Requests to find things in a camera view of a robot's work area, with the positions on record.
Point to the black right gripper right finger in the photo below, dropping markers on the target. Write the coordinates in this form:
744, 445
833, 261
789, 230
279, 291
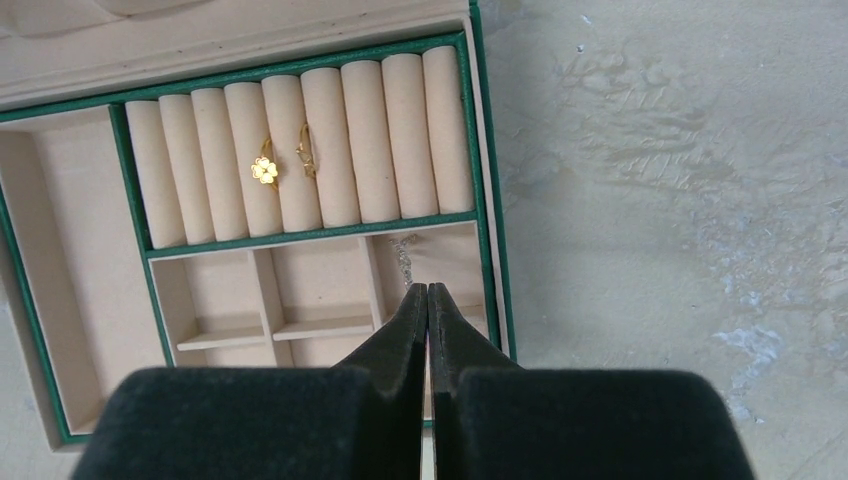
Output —
494, 419

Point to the green jewelry box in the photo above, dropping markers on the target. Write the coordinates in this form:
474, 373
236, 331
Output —
54, 51

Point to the silver chain pendant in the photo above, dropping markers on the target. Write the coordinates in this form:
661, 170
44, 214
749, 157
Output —
401, 247

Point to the green jewelry tray insert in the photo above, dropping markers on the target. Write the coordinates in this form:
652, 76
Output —
242, 219

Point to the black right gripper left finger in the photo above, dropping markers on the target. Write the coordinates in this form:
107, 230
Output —
358, 419

